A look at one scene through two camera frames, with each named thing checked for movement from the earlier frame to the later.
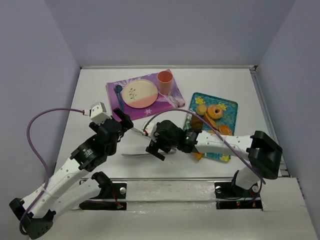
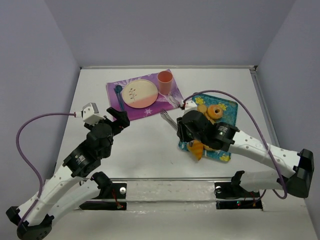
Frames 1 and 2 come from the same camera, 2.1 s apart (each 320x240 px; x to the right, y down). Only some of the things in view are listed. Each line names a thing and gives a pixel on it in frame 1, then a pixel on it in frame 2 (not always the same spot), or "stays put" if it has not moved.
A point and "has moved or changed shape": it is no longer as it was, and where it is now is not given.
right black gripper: [155, 148] → [180, 130]
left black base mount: [110, 192] stays put
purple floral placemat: [163, 102] stays put
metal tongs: [142, 133] has moved or changed shape
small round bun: [201, 109] stays put
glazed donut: [214, 111] stays put
